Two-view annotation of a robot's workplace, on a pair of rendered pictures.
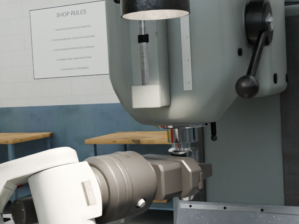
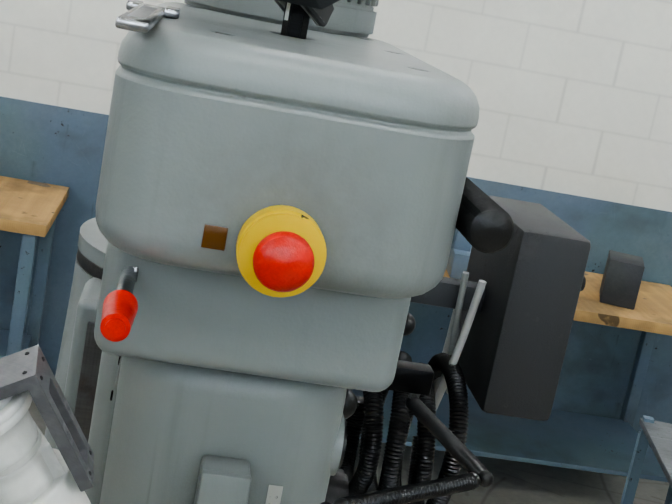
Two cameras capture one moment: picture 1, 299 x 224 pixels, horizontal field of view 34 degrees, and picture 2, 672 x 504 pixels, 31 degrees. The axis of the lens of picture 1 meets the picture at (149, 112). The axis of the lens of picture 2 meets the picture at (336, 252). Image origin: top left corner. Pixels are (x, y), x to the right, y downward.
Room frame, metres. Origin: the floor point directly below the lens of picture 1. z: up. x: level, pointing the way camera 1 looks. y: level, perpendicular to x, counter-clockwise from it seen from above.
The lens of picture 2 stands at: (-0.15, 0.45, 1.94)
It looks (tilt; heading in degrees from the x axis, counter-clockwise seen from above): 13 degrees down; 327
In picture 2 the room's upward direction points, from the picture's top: 11 degrees clockwise
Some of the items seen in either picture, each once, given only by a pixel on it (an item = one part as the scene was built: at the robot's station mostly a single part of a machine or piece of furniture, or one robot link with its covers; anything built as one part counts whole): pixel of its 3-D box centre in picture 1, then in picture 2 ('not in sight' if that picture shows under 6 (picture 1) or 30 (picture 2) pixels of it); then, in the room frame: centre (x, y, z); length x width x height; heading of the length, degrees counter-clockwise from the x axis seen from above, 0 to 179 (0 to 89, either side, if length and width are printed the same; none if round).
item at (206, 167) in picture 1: (200, 172); not in sight; (0.73, -0.07, 1.23); 0.06 x 0.02 x 0.03; 135
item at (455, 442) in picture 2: not in sight; (446, 437); (0.62, -0.20, 1.58); 0.17 x 0.01 x 0.01; 168
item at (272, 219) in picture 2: not in sight; (281, 251); (0.54, 0.05, 1.76); 0.06 x 0.02 x 0.06; 66
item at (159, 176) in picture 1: (142, 181); not in sight; (0.69, 0.02, 1.23); 0.13 x 0.12 x 0.10; 45
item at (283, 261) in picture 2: not in sight; (283, 259); (0.52, 0.06, 1.76); 0.04 x 0.03 x 0.04; 66
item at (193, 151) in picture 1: (183, 151); not in sight; (0.75, -0.05, 1.26); 0.05 x 0.05 x 0.01
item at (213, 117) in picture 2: not in sight; (275, 127); (0.77, -0.06, 1.81); 0.47 x 0.26 x 0.16; 156
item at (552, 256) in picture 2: not in sight; (519, 303); (0.89, -0.48, 1.62); 0.20 x 0.09 x 0.21; 156
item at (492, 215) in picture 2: not in sight; (431, 174); (0.72, -0.20, 1.79); 0.45 x 0.04 x 0.04; 156
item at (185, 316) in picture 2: not in sight; (249, 264); (0.79, -0.07, 1.68); 0.34 x 0.24 x 0.10; 156
